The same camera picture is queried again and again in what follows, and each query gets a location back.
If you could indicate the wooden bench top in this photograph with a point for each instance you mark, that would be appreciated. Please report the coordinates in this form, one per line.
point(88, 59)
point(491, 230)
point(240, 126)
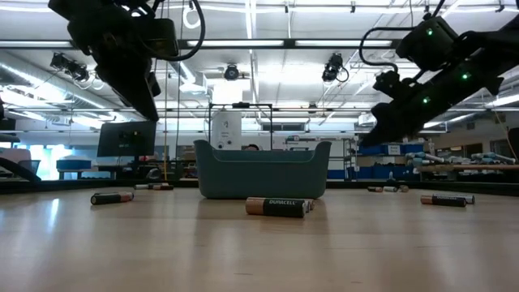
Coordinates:
point(466, 167)

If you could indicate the person's head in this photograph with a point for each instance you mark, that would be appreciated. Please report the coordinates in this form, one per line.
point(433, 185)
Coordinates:
point(251, 147)

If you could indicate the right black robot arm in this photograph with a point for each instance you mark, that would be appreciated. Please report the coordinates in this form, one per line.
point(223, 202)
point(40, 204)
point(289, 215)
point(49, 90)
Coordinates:
point(503, 40)

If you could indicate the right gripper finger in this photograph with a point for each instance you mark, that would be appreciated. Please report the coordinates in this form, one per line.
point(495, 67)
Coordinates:
point(385, 125)

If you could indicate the black rig-mounted camera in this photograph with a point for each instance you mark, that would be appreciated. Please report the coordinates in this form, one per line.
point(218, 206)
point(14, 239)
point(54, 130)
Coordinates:
point(69, 67)
point(333, 67)
point(231, 72)

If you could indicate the black aluminium table frame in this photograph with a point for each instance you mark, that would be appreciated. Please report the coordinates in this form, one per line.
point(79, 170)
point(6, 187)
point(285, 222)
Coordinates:
point(486, 187)

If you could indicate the white chair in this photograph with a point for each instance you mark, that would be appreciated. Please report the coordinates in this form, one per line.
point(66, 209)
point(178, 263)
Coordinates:
point(14, 156)

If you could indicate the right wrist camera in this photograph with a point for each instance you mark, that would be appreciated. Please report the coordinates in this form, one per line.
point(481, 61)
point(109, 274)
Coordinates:
point(391, 85)

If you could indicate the blue storage bin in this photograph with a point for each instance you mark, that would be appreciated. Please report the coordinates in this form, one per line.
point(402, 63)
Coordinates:
point(73, 164)
point(413, 148)
point(373, 172)
point(373, 149)

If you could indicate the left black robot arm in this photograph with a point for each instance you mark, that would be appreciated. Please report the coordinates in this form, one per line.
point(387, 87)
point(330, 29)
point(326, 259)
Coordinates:
point(81, 8)

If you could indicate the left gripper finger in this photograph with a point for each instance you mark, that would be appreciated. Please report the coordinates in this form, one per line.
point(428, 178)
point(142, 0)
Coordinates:
point(129, 91)

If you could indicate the small black copper battery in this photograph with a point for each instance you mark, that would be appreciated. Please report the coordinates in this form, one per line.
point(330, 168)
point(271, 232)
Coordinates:
point(375, 189)
point(157, 185)

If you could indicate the black monitor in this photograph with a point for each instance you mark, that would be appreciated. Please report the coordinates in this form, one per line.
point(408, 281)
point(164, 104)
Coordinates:
point(126, 139)

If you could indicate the teal plastic bin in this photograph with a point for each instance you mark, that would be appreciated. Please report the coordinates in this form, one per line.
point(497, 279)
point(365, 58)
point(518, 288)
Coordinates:
point(259, 174)

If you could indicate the black rig beam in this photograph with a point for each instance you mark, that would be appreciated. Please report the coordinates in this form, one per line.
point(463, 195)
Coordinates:
point(290, 43)

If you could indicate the thin black frame stand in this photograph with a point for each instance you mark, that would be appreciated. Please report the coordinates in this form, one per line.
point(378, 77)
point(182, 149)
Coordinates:
point(241, 105)

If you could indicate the pale rolled material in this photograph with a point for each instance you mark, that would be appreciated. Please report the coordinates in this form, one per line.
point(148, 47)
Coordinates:
point(492, 157)
point(423, 157)

